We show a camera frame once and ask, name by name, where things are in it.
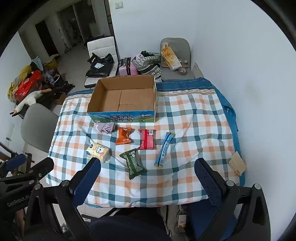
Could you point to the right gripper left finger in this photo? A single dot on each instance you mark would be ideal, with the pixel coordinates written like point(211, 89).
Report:
point(83, 180)

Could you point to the grey chair at left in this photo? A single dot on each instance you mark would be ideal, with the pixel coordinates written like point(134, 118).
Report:
point(38, 127)

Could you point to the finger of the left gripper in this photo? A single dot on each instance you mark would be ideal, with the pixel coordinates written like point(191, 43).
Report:
point(41, 169)
point(15, 162)

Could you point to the red snack packet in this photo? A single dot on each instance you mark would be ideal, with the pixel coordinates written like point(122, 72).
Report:
point(147, 139)

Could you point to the blue blanket under tablecloth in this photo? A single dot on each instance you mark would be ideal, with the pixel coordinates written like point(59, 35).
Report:
point(191, 120)

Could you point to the orange snack packet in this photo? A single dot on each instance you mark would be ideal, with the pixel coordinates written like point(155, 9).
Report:
point(123, 136)

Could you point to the pink suitcase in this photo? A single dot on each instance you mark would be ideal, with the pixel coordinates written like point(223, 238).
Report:
point(126, 67)

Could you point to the open cardboard box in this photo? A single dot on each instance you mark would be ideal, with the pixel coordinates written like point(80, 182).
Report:
point(124, 99)

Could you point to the white goose plush toy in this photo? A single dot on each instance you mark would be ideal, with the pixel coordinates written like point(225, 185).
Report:
point(29, 100)

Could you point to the patterned tote bag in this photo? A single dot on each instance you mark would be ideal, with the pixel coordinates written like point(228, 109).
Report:
point(149, 65)

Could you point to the black plastic bag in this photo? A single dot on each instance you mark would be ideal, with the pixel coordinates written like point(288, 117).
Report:
point(100, 67)

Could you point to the yellow snack box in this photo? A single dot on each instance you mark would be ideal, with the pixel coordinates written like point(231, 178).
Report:
point(169, 57)

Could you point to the checkered plaid tablecloth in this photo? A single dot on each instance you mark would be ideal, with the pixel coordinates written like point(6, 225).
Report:
point(157, 167)

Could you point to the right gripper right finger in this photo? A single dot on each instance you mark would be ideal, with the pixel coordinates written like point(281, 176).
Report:
point(211, 181)

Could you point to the blue long snack packet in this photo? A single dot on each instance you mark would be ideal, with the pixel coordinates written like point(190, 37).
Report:
point(163, 151)

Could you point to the lilac cloth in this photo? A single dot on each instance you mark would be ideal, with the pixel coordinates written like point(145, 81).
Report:
point(105, 128)

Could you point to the grey padded chair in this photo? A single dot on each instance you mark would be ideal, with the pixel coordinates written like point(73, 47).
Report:
point(182, 50)

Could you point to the red plastic bag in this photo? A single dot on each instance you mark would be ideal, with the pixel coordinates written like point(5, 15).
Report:
point(29, 82)

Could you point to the white leather chair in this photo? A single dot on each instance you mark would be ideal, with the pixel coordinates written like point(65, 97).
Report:
point(101, 47)

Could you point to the yellow tissue pack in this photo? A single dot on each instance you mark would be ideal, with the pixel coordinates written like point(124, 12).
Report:
point(98, 151)

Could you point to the tape roll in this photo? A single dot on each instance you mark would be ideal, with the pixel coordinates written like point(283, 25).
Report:
point(182, 71)

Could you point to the green snack packet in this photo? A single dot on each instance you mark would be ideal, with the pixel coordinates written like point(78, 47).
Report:
point(134, 168)

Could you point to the beige folded paper napkins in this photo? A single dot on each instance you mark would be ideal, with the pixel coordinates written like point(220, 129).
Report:
point(237, 164)

